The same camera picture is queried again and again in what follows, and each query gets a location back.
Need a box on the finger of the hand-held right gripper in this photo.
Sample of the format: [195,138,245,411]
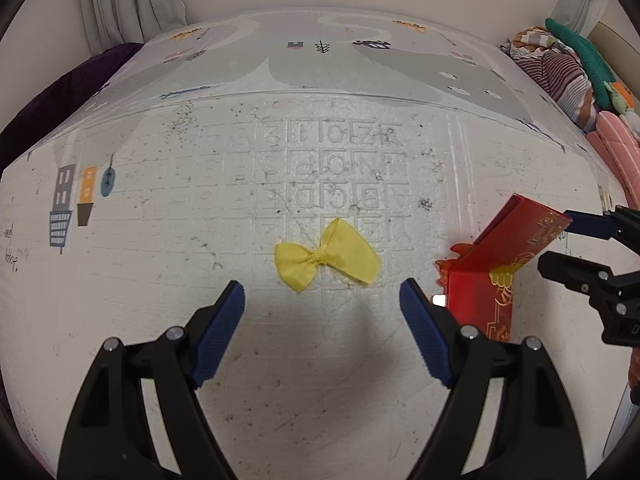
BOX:
[562,205,640,256]
[537,251,640,328]

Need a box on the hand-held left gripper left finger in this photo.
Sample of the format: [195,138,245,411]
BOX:
[56,280,247,480]

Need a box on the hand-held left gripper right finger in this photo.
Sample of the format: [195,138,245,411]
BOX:
[399,277,587,480]

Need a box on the red gift box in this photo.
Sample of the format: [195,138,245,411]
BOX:
[434,193,572,343]

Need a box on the yellow ribbon bow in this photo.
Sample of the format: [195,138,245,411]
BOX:
[274,217,381,294]

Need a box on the pink cushion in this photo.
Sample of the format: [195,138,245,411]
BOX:
[585,110,640,211]

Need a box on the printed play mat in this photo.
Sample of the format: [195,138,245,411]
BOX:
[0,6,626,480]

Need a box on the carrot plush toy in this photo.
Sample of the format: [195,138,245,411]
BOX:
[604,81,640,116]

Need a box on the striped blanket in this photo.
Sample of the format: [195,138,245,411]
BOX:
[501,26,598,133]

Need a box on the green plush toy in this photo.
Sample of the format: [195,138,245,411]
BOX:
[545,17,618,111]

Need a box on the grey curtain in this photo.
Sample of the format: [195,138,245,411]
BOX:
[70,0,188,53]
[552,0,608,38]

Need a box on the dark purple cushion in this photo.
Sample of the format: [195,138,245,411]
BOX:
[0,42,143,163]

